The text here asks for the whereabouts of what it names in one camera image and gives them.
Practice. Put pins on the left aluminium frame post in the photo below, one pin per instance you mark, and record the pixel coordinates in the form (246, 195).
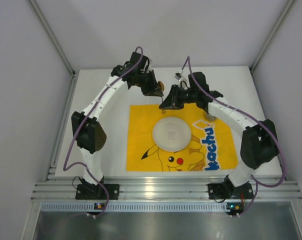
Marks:
(51, 35)

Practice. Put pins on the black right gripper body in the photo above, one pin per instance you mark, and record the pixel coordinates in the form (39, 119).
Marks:
(176, 96)

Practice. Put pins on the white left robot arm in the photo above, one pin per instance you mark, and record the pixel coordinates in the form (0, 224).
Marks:
(88, 133)

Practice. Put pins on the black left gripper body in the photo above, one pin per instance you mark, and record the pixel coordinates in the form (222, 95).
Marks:
(148, 81)

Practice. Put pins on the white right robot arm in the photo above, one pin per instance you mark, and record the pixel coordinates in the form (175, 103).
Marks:
(258, 138)

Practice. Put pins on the gold spoon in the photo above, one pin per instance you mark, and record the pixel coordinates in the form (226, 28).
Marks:
(162, 88)

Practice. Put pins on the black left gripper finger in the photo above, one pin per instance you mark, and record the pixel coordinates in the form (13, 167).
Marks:
(152, 92)
(152, 82)

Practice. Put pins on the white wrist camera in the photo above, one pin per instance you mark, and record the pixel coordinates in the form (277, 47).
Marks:
(148, 65)
(180, 75)

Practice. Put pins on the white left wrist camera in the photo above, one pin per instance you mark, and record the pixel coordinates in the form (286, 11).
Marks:
(148, 65)

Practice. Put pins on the white slotted cable duct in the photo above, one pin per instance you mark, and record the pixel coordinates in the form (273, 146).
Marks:
(139, 207)

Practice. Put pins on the white round plate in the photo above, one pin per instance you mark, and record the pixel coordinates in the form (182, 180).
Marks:
(171, 134)

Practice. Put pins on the aluminium frame post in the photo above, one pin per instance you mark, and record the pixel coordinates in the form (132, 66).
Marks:
(289, 5)
(51, 35)

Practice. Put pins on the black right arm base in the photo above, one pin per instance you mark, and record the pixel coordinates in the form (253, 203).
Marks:
(225, 190)

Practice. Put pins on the right aluminium frame post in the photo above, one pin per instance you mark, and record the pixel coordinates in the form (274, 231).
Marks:
(289, 5)

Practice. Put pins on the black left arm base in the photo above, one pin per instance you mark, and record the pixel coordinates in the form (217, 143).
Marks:
(88, 191)

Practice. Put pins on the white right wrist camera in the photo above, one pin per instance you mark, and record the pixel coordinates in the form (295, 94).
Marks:
(180, 75)

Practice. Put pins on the yellow Pikachu placemat cloth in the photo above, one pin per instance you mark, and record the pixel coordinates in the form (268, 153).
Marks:
(211, 146)

